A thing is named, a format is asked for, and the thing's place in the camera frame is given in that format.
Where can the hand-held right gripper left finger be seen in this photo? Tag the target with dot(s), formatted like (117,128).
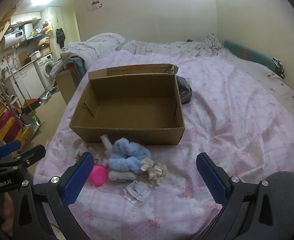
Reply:
(78,180)

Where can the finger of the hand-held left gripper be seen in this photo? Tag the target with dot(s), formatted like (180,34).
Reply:
(33,152)
(9,147)

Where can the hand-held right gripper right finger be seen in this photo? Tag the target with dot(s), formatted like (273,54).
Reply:
(212,180)

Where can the grey lace scrunchie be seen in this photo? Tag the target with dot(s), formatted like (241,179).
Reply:
(92,150)

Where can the cream soft pad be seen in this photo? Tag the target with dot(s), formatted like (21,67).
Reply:
(119,176)

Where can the blue fluffy scrunchie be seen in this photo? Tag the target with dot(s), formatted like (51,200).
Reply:
(127,155)

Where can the beige lace scrunchie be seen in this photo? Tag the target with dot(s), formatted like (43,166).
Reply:
(153,171)

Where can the clear plastic packet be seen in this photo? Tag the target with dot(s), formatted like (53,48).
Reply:
(137,190)

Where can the brown cardboard box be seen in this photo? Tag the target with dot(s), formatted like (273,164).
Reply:
(127,110)

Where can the person's left hand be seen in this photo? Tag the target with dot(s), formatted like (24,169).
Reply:
(7,210)

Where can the pink rubber toy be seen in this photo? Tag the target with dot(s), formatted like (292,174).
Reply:
(98,175)

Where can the red suitcase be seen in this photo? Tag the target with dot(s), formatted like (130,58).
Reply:
(5,126)

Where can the pink bow print blanket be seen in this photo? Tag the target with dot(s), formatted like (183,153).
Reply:
(224,130)

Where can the white kitchen counter cabinet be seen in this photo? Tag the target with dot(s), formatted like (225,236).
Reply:
(29,80)

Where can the large plain cardboard box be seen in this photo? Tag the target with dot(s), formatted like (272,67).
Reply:
(65,85)

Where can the white washing machine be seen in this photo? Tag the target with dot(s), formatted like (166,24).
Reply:
(47,67)

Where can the dark striped cloth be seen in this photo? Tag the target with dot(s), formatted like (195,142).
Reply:
(184,90)

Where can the teal orange folded cloth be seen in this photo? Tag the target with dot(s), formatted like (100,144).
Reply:
(74,65)

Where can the white water heater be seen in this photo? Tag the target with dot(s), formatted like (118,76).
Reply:
(12,38)

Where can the orange shelf item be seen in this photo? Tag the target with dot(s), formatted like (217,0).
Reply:
(44,42)

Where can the black hanging garment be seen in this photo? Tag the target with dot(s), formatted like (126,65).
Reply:
(60,36)

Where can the grey floral duvet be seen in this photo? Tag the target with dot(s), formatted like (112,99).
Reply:
(99,45)

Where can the black white patterned item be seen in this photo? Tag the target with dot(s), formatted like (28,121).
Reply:
(278,66)

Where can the teal headboard cushion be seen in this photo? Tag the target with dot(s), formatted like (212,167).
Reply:
(249,52)

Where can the yellow frame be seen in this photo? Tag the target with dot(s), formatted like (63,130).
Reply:
(10,123)

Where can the white wall cabinets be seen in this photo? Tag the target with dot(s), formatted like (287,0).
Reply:
(25,18)

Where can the wall hook with red item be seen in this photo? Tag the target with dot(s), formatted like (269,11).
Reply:
(95,5)

